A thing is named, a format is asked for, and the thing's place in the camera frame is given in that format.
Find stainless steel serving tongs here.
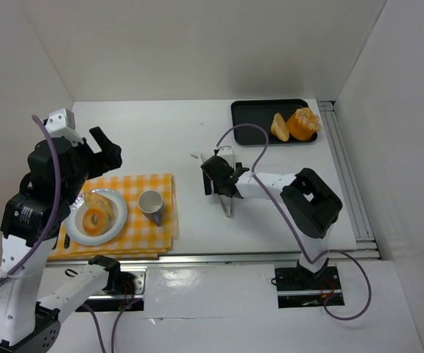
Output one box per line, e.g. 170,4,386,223
199,152,235,218

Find oval bread roll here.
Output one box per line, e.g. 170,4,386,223
83,191,115,219

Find ring donut bread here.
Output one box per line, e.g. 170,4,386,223
82,207,110,236

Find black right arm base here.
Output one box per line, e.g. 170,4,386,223
270,266,345,309

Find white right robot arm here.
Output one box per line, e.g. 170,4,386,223
201,155,343,281

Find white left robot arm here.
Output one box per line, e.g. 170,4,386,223
0,127,134,352

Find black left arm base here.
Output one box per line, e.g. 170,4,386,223
84,270,146,313

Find white ceramic plate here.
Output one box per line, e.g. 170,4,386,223
64,188,128,246

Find black food tray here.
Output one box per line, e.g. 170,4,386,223
230,99,318,146

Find purple ceramic mug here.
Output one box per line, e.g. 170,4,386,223
137,190,166,227

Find yellow checkered cloth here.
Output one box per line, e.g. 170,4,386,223
49,174,177,261

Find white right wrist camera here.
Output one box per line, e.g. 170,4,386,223
214,146,235,165

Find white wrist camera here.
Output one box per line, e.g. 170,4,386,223
45,108,81,146
214,146,235,165

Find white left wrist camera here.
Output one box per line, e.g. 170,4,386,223
45,108,81,146

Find dark cutlery handle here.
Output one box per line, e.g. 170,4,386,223
64,234,71,249

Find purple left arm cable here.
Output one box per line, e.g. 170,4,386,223
0,114,62,297

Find aluminium side rail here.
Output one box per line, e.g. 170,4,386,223
317,101,381,260

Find aluminium front rail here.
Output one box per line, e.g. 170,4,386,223
46,250,308,266

